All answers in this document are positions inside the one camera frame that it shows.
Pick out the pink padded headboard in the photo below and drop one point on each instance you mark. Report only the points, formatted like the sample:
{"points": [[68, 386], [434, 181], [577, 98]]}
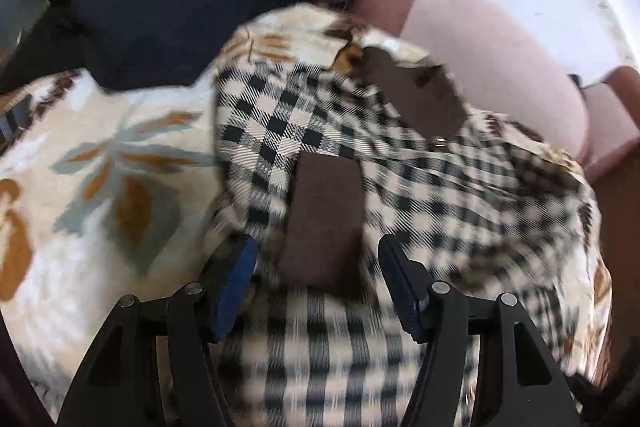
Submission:
{"points": [[480, 52]]}

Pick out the cream floral blanket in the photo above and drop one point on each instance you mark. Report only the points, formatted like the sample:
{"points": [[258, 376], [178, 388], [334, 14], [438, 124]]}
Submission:
{"points": [[75, 207]]}

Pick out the black ribbed band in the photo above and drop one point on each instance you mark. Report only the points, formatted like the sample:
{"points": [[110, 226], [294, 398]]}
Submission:
{"points": [[11, 123]]}

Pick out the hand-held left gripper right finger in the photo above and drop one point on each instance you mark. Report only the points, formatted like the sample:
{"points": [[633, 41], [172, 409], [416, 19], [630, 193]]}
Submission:
{"points": [[402, 292]]}

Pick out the checkered shirt with brown patches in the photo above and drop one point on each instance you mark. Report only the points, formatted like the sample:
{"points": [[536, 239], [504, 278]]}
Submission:
{"points": [[320, 142]]}

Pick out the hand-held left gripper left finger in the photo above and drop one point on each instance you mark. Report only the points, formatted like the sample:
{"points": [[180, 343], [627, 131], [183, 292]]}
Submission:
{"points": [[235, 287]]}

